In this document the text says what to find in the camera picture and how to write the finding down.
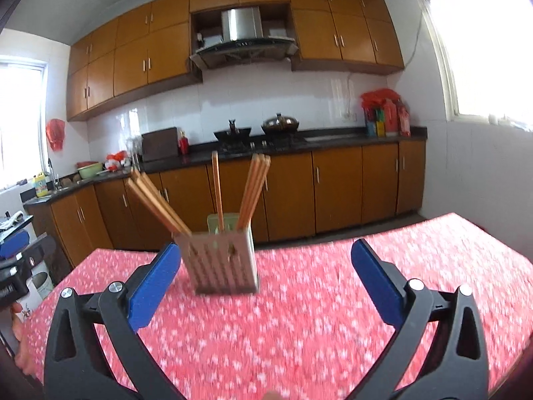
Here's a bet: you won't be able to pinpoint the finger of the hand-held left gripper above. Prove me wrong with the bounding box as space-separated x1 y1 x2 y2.
0 229 57 278

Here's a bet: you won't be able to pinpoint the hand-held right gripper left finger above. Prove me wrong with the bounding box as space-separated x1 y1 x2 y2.
44 242 184 400

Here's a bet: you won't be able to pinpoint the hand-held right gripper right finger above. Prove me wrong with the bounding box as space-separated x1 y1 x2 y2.
350 238 490 400

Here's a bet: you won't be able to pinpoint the green slotted chopstick holder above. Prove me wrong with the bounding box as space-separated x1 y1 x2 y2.
174 213 260 296

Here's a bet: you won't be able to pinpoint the wooden chopstick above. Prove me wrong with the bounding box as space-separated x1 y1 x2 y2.
239 154 263 231
134 169 192 234
127 178 184 236
212 151 225 233
130 173 188 235
244 156 272 229
242 155 267 230
237 154 258 231

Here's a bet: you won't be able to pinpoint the white bucket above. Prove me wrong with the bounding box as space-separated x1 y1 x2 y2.
26 271 55 301

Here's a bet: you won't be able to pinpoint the red floral tablecloth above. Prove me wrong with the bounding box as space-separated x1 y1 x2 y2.
12 212 523 400

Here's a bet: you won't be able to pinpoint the lower wooden kitchen cabinets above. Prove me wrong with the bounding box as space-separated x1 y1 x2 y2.
27 139 427 267

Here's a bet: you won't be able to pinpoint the wooden kitchen cabinets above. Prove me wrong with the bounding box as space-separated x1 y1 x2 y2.
285 0 405 76
66 0 205 122
27 139 427 267

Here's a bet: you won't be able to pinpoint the green bowl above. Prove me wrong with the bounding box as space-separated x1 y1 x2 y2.
77 162 103 179

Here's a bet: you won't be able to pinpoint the red plastic bag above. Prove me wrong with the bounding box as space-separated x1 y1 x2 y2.
360 88 398 111
46 119 66 151

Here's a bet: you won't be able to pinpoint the window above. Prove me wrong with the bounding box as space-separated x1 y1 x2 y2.
418 0 533 132
0 56 48 192

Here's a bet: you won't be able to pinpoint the red and white packets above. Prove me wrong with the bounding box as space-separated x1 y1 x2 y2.
104 151 132 171

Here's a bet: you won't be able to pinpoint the black kitchen countertop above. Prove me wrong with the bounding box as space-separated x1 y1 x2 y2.
23 126 429 213

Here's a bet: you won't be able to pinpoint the brown box on counter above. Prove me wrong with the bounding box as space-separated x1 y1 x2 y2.
142 127 181 162

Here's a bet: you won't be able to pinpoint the colourful striped box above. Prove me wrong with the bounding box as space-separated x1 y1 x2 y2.
365 108 386 137

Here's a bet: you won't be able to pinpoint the black wok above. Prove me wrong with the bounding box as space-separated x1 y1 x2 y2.
214 119 253 141

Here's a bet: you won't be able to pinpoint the gas stove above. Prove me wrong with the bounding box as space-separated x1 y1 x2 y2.
217 135 311 154

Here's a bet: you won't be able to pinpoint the upper wooden kitchen cabinets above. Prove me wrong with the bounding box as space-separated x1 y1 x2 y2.
285 0 405 76
66 0 205 122

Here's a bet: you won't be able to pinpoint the steel range hood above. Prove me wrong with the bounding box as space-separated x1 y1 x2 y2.
189 6 299 71

